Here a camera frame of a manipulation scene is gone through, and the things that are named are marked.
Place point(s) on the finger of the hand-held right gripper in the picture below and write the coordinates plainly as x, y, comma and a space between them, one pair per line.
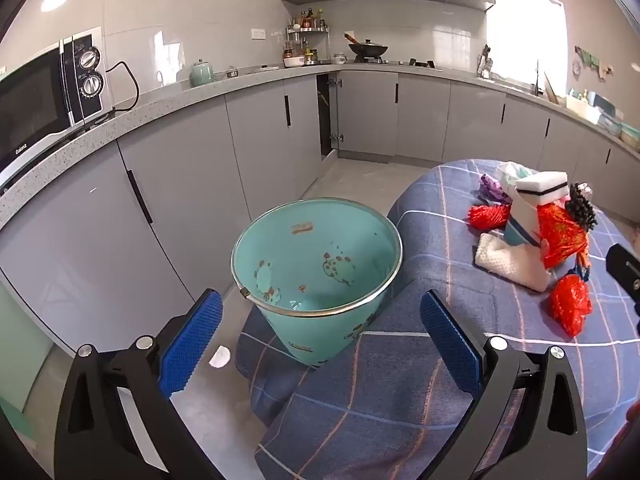
625, 272

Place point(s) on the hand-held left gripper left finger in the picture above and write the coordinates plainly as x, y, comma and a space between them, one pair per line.
192, 345

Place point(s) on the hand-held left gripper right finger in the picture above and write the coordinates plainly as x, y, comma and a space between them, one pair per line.
450, 345

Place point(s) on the red patterned wrapper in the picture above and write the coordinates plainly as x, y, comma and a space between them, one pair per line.
560, 235

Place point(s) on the dark curly clump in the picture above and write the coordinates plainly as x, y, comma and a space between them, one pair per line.
582, 207

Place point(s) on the white and blue carton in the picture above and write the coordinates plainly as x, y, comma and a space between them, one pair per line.
520, 225

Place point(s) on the white sponge with black stripe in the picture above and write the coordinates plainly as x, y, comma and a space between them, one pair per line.
545, 182

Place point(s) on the red mesh net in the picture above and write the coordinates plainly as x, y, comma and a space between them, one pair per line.
487, 217

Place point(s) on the clear plastic bag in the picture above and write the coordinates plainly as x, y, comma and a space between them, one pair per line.
515, 175

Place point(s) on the purple wrapper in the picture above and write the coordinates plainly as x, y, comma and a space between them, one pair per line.
492, 190

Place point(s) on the teal patterned bucket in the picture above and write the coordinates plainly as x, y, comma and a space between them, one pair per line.
320, 240

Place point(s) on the white paper scrap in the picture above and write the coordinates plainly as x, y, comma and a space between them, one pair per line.
220, 357

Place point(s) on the blue plaid blanket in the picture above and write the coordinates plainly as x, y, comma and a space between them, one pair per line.
440, 260

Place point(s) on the teal storage containers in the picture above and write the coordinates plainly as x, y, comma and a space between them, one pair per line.
610, 120

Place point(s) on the pale green panel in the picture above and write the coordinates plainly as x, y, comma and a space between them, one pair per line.
20, 350

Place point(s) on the grey kitchen cabinet unit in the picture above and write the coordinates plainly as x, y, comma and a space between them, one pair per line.
190, 170

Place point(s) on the cutting board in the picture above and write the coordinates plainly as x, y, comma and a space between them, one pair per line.
550, 91

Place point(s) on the kitchen faucet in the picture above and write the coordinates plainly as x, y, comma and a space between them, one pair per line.
538, 80

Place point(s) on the utensil holder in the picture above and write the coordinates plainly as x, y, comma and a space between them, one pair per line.
484, 65

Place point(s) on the bright window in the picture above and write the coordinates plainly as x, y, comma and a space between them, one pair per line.
525, 35

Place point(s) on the teal teapot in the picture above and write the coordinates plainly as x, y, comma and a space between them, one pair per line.
201, 74

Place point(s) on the small metal item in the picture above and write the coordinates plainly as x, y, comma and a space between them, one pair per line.
231, 74

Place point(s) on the gas stove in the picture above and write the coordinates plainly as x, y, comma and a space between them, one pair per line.
415, 63

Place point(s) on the black and silver microwave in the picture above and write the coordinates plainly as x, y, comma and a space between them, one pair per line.
30, 105

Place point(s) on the white bowl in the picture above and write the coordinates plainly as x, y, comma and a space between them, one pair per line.
293, 62

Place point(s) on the black wok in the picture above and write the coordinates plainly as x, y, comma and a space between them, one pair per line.
367, 50

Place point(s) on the small steel pot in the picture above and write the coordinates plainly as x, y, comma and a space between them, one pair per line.
340, 58

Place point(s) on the metal corner spice rack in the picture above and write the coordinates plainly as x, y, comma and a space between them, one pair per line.
307, 27

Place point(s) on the teal wall hook rack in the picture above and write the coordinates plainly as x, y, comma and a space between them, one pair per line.
592, 60

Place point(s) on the white wall socket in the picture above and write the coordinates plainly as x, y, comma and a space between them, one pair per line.
258, 34

